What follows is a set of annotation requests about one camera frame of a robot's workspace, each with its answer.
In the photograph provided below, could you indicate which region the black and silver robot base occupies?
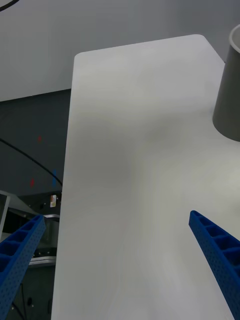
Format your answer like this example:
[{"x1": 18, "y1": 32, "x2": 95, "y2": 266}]
[{"x1": 0, "y1": 189, "x2": 63, "y2": 320}]

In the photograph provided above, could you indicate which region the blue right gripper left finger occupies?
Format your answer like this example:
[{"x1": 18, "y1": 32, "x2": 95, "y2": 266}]
[{"x1": 0, "y1": 214, "x2": 47, "y2": 320}]

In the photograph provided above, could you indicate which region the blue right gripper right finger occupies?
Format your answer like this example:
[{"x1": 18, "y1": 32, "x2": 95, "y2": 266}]
[{"x1": 188, "y1": 210, "x2": 240, "y2": 320}]

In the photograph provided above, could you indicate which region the grey plastic bin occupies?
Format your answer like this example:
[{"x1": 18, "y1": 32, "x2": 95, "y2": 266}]
[{"x1": 212, "y1": 24, "x2": 240, "y2": 143}]

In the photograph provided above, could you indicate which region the black floor cable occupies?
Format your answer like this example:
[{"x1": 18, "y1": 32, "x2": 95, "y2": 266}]
[{"x1": 0, "y1": 136, "x2": 64, "y2": 187}]

